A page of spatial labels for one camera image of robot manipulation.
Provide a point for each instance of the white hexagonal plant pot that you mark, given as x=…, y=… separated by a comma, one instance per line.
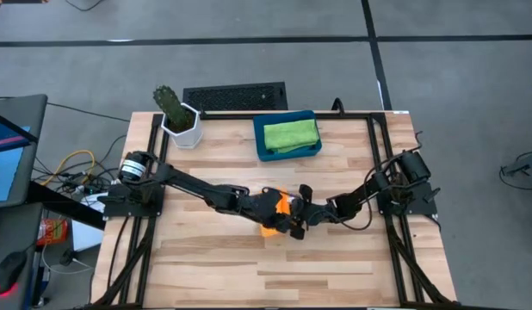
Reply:
x=186, y=138

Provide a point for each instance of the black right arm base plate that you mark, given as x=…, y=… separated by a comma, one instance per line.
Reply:
x=425, y=202

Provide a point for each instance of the green microfiber towel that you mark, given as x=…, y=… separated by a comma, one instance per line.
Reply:
x=292, y=135

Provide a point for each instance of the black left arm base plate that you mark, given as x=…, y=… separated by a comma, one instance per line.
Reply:
x=156, y=211

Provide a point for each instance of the black computer mouse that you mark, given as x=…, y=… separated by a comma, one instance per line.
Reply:
x=8, y=271

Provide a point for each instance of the black floor stand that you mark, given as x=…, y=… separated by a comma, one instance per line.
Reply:
x=528, y=165

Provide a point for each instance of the white box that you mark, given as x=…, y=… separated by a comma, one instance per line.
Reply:
x=87, y=237

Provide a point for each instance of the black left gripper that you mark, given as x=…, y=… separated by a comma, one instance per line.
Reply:
x=266, y=206

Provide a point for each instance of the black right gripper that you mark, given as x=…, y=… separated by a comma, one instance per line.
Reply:
x=315, y=213

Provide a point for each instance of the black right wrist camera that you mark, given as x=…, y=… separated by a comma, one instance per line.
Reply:
x=297, y=233

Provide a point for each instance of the orange microfiber towel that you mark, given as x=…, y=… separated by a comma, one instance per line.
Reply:
x=284, y=202

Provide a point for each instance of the black floor vent grille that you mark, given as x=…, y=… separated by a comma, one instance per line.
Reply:
x=236, y=97

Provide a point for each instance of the black aluminium table frame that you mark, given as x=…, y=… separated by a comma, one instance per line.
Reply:
x=227, y=115

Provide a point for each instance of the orange packet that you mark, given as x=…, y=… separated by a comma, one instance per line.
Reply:
x=53, y=232

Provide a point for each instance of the laptop with blue screen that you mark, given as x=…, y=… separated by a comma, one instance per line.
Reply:
x=8, y=172

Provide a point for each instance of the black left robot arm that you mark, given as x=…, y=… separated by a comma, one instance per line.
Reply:
x=197, y=185

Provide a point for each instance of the blue plastic bin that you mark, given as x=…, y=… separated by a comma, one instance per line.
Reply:
x=259, y=150

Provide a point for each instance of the green cactus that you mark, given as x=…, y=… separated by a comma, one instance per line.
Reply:
x=169, y=105

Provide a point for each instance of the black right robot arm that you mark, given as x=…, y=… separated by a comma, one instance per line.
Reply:
x=365, y=194

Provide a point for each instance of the black side desk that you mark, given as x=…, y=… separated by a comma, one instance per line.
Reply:
x=68, y=211

